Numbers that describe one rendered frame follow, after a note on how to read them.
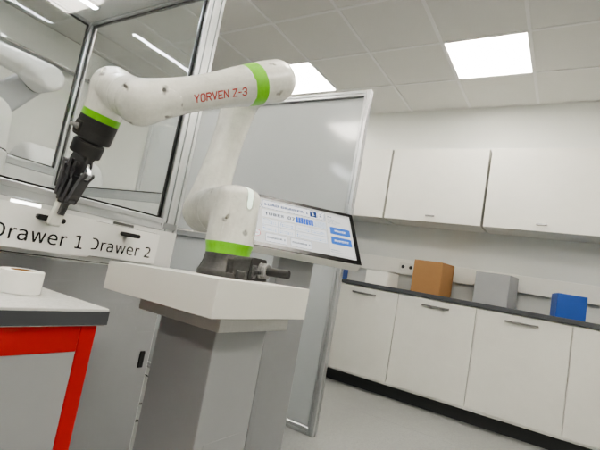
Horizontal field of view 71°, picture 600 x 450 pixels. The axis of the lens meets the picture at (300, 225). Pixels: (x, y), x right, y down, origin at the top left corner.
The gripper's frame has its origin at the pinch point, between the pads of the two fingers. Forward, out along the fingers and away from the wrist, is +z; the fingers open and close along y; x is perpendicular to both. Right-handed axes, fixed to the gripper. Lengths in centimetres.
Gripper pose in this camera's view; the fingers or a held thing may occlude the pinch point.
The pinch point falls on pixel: (57, 212)
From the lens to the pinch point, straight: 125.2
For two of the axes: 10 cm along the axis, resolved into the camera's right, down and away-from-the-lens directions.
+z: -4.5, 8.9, 0.8
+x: 5.1, 1.9, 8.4
